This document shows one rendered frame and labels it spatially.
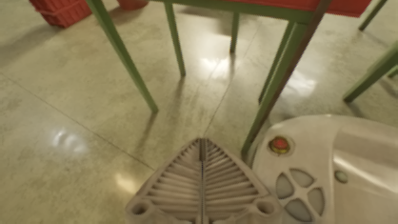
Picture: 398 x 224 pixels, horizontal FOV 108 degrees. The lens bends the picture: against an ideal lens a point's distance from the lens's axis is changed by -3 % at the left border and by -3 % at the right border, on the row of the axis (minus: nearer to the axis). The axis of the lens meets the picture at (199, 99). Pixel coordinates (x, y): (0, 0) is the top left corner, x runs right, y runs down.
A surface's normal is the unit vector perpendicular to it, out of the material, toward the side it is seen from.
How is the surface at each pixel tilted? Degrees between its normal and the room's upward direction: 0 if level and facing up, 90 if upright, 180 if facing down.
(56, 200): 0
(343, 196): 0
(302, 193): 0
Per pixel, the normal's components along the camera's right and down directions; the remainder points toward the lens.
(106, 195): -0.07, -0.59
